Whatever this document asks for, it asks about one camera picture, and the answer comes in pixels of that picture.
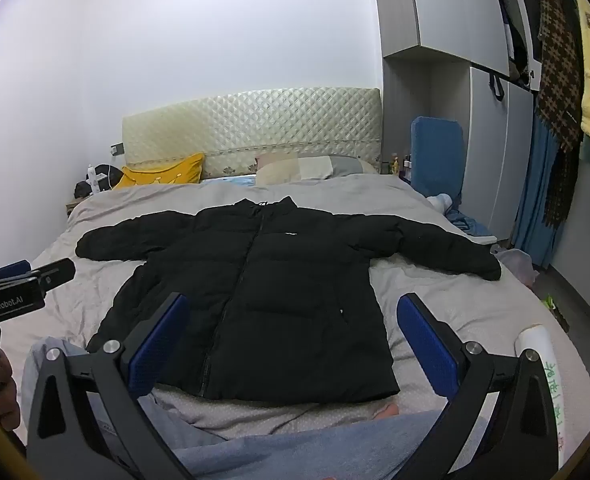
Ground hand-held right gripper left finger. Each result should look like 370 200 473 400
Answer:
26 292 196 480

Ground blue hanging cloth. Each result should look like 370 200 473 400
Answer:
511 114 564 272

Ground white roll with green print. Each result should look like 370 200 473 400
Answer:
515 325 590 472

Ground white socks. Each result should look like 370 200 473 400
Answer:
427 192 456 214

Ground grey and white wardrobe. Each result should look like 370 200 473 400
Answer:
370 0 543 242

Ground person's left hand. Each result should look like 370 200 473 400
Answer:
0 351 24 417

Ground yellow pillow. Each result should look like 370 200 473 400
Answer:
112 152 206 191

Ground brown houndstooth scarf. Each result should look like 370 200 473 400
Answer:
531 0 586 232

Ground person's grey trousers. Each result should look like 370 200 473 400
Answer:
21 337 492 480

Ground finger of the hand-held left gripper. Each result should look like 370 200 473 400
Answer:
0 259 32 282
34 258 76 291

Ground light blue printed sheet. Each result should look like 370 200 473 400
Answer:
201 174 258 185

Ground crumpled blue cloth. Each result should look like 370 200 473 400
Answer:
444 206 496 239

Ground patchwork pillow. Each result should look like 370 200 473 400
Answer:
255 154 378 187

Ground cream quilted headboard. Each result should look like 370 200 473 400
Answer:
121 87 382 182

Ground black puffer jacket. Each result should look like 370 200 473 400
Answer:
75 197 504 404

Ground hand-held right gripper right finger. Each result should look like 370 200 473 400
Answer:
396 292 560 480

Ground grey bed blanket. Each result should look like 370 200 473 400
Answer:
0 172 590 461

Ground dark hanging clothes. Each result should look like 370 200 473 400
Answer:
499 0 544 92

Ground translucent plastic bag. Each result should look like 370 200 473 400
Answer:
491 244 539 287

